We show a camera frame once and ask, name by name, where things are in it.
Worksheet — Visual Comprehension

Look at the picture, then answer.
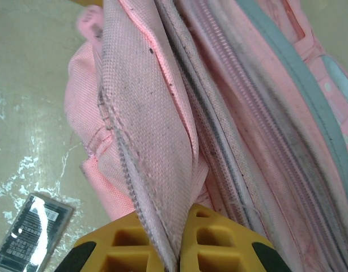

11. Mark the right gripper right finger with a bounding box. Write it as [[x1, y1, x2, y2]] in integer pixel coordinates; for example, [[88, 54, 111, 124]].
[[177, 202, 291, 272]]

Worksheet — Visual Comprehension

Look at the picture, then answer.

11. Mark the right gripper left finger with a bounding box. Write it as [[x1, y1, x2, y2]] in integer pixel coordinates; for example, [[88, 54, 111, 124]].
[[59, 211, 167, 272]]

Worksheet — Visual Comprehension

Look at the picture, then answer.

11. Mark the pink school backpack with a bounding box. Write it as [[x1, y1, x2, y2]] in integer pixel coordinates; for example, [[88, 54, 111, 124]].
[[63, 0, 348, 272]]

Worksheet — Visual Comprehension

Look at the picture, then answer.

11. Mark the black flat packet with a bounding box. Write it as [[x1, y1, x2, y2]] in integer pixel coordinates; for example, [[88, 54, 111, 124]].
[[0, 192, 76, 272]]

